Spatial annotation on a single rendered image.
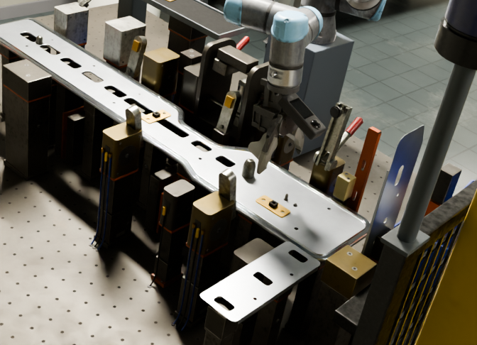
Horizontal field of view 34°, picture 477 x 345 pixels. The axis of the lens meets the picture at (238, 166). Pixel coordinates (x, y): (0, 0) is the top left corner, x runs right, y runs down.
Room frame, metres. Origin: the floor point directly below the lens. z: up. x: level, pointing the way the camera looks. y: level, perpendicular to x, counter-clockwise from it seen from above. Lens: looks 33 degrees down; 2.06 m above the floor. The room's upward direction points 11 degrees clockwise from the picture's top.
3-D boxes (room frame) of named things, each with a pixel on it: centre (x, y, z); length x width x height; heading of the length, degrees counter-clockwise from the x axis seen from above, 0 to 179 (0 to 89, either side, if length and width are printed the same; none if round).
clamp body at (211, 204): (1.41, 0.05, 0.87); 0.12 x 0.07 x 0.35; 143
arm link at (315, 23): (1.64, -0.07, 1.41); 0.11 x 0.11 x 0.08; 74
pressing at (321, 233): (1.83, 0.27, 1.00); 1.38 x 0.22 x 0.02; 53
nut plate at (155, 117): (1.83, 0.25, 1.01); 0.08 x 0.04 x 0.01; 143
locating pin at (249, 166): (1.62, -0.03, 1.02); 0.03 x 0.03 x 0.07
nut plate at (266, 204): (1.51, -0.10, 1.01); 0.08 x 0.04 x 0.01; 55
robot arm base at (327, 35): (2.37, -0.16, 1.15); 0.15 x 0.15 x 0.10
